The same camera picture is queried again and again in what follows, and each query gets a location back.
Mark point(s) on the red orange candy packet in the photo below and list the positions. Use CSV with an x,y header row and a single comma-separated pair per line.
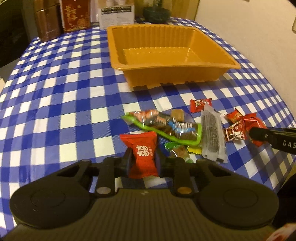
x,y
234,116

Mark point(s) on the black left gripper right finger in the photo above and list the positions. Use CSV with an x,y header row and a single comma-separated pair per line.
x,y
177,169

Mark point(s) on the red candy wrapper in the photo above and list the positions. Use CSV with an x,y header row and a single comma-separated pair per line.
x,y
251,120

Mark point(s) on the small red candy packet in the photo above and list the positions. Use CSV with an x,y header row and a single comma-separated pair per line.
x,y
197,105

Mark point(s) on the brown caramel candy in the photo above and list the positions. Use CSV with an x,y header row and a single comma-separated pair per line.
x,y
178,114

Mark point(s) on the dark red white candy packet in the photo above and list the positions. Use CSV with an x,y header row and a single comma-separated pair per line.
x,y
235,132

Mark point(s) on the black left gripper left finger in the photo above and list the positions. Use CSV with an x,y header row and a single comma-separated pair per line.
x,y
112,168

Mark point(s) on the blue white checkered tablecloth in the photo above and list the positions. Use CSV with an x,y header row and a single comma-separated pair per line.
x,y
64,102

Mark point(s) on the green edged clear snack bag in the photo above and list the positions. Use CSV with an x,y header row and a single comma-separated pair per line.
x,y
187,133

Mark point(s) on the red square snack packet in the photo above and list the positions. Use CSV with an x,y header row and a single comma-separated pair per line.
x,y
143,146

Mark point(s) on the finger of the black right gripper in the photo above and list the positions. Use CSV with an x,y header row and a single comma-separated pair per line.
x,y
282,139

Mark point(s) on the clear long sesame bar wrapper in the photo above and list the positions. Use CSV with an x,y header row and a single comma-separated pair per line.
x,y
213,142

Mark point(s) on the brown cylindrical tin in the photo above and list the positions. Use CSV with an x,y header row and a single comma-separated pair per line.
x,y
48,19

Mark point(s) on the orange plastic tray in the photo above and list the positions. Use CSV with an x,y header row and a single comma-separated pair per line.
x,y
150,55

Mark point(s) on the green yellow candy wrapper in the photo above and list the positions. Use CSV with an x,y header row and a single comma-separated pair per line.
x,y
181,151

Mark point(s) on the red gold patterned box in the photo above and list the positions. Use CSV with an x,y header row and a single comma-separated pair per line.
x,y
75,15

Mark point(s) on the dark green glass jar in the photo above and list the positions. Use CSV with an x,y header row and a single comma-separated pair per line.
x,y
156,14

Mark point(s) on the white product box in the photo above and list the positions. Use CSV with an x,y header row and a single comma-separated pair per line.
x,y
116,16

